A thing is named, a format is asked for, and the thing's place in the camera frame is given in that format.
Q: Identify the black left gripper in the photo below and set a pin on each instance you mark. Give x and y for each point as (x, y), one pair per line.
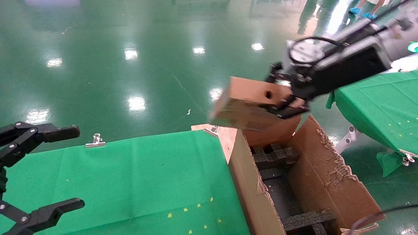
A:
(2, 181)

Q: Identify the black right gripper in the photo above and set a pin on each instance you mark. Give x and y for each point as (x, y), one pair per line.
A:
(343, 71)

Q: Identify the small brown cardboard box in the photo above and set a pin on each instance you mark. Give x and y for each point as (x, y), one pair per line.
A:
(241, 94)

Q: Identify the large open cardboard carton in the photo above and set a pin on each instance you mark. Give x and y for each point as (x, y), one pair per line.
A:
(326, 182)

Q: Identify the silver binder clip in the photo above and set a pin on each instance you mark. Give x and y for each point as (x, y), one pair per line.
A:
(95, 143)
(407, 159)
(211, 131)
(403, 70)

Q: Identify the black foam insert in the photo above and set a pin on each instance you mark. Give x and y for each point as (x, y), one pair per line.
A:
(303, 222)
(274, 158)

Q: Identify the green tablecloth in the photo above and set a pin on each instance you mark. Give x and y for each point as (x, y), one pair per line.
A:
(130, 176)
(375, 104)

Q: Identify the white table leg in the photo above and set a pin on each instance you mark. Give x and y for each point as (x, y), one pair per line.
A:
(347, 140)

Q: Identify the flat black foam strip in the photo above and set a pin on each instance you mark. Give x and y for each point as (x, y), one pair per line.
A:
(272, 173)

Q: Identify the blue shoe cover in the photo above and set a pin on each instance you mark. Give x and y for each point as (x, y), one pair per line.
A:
(355, 10)
(370, 15)

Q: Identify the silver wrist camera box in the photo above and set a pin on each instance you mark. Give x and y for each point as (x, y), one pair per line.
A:
(303, 52)

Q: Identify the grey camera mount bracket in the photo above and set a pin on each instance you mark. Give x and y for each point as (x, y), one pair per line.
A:
(359, 32)

